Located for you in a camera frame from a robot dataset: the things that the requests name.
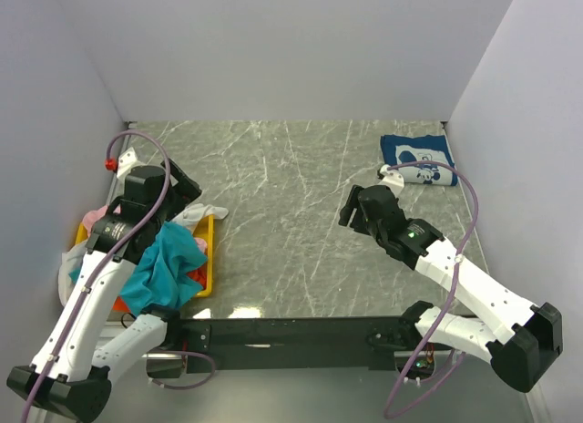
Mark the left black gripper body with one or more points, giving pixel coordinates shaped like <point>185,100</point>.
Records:
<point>178,196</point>

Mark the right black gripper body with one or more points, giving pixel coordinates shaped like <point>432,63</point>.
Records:
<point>359,222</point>

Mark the teal t shirt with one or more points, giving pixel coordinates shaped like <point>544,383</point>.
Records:
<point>162,274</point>

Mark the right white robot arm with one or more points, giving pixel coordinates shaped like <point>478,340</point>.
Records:
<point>519,339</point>

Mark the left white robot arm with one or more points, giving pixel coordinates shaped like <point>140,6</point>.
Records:
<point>70,375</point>

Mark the white t shirt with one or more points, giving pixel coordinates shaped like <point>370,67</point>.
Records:
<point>194,213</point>

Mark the yellow plastic bin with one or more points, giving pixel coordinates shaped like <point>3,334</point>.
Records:
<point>203,234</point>

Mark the folded navy printed t shirt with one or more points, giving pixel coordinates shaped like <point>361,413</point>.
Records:
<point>428,152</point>

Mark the orange t shirt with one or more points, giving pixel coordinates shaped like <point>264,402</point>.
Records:
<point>199,276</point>

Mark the pink t shirt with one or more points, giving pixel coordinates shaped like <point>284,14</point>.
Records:
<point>90,218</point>

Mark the black base beam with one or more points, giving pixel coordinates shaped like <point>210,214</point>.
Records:
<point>287,343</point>

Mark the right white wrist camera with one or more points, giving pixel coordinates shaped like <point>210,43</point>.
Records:
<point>391,179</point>

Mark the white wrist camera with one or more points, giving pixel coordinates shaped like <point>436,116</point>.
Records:
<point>124,164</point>
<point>391,179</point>

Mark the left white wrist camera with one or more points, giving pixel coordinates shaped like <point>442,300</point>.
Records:
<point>124,164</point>

